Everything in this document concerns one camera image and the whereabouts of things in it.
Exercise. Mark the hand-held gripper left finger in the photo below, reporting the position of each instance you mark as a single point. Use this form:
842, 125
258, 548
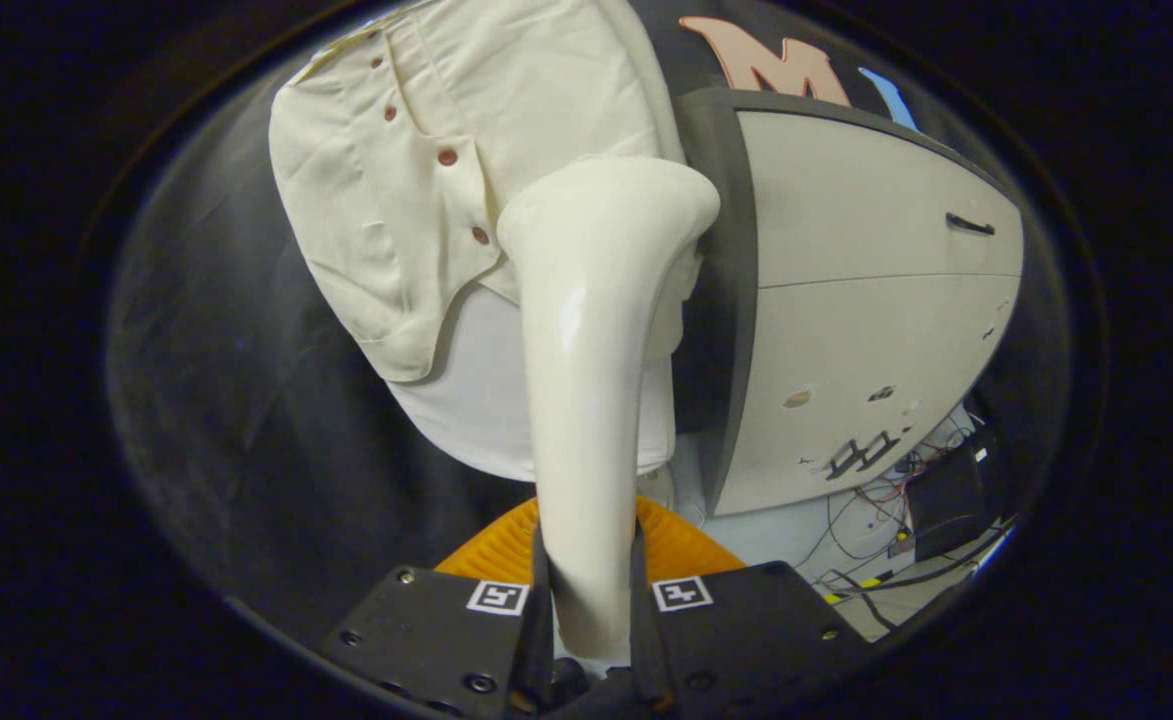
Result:
426, 630

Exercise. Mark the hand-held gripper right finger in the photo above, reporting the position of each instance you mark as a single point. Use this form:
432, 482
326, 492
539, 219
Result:
746, 630

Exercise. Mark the white garment steamer head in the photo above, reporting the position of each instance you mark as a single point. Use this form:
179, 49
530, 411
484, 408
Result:
586, 350

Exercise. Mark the cream button-up shirt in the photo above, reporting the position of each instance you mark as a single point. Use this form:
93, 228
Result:
396, 220

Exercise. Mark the white padded ironing form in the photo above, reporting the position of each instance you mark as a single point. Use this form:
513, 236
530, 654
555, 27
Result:
476, 400

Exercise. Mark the black electronics box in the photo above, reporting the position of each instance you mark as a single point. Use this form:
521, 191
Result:
951, 495

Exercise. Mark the white cabinet with grey top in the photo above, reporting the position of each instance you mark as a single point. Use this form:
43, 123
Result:
846, 330

